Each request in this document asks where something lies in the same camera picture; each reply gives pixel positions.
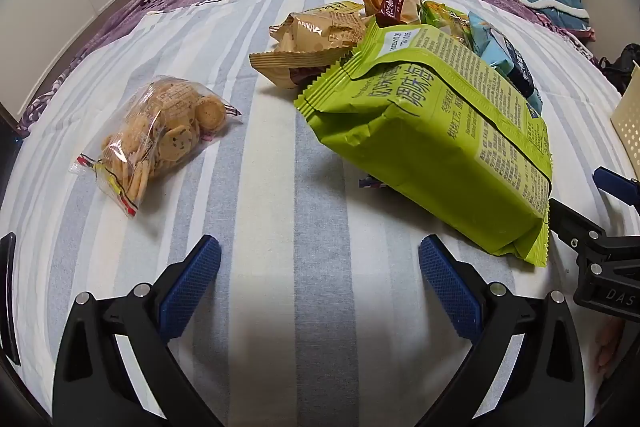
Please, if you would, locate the cream plastic basket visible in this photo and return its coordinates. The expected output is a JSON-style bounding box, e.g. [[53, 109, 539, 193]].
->
[[611, 61, 640, 155]]

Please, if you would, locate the large lime green snack bag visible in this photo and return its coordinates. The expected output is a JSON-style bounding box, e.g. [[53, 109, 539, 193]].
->
[[294, 23, 553, 269]]

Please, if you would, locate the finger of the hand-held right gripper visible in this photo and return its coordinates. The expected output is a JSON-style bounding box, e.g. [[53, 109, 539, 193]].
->
[[593, 166, 640, 208], [548, 198, 608, 258]]

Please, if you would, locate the blue towel with leopard cloth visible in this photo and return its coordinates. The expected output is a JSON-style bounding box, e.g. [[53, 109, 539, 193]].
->
[[480, 0, 598, 42]]

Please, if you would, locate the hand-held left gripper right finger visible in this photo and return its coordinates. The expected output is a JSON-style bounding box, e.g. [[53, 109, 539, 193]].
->
[[419, 234, 586, 427]]

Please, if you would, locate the green wafer packet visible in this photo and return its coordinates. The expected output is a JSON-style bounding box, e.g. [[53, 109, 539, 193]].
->
[[419, 0, 473, 50]]

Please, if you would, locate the beige maroon striped snack packet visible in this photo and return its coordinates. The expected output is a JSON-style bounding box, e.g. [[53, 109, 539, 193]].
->
[[348, 0, 425, 28]]

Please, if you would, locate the tan snack packet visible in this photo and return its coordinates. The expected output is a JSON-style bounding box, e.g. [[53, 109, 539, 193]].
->
[[269, 11, 371, 54], [249, 48, 353, 90]]

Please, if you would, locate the striped blanket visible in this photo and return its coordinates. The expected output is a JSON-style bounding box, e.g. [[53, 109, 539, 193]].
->
[[0, 0, 640, 427]]

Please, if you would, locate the light blue snack packet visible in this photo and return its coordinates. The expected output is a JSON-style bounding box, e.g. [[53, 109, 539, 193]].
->
[[467, 11, 543, 116]]

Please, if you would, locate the black bag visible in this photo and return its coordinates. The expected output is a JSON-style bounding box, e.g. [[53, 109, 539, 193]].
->
[[597, 44, 640, 92]]

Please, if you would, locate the person's right hand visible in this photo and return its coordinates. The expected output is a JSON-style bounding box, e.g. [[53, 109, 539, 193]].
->
[[595, 322, 632, 379]]

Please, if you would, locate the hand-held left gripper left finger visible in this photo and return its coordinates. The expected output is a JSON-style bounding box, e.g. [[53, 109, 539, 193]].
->
[[52, 234, 226, 427]]

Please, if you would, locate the small yellow biscuit packet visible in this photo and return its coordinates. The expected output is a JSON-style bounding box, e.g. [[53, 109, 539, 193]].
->
[[312, 1, 368, 18]]

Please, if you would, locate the clear bag of round cookies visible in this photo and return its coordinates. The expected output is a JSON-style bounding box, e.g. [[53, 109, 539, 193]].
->
[[75, 76, 242, 219]]

